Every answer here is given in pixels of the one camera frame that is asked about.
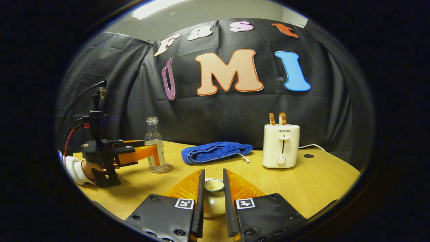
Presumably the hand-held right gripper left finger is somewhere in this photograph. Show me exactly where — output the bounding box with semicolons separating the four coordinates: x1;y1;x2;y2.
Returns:
124;168;206;242

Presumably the red gripper cable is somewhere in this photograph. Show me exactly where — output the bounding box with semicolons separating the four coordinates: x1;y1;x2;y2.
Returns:
63;123;91;166

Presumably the beige teacup lid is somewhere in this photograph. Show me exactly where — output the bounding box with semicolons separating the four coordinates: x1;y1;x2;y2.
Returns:
203;178;226;217

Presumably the blue towel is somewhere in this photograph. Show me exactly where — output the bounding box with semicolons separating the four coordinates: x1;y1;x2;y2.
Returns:
181;142;253;165

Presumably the clear plastic water bottle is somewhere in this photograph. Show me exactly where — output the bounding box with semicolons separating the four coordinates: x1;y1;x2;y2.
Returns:
144;117;166;171

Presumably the white toaster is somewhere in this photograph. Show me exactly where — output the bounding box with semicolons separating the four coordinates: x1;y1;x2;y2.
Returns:
262;124;300;169

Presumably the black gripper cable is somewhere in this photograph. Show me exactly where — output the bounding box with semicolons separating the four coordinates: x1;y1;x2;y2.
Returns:
56;80;108;142

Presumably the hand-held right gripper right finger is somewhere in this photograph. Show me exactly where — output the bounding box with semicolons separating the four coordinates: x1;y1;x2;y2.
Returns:
222;168;308;242

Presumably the round wooden coaster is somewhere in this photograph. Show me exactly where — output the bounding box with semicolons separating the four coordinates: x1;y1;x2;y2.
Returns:
148;163;173;174

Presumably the white toaster power cable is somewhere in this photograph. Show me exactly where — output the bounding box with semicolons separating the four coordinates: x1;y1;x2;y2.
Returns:
298;144;327;152

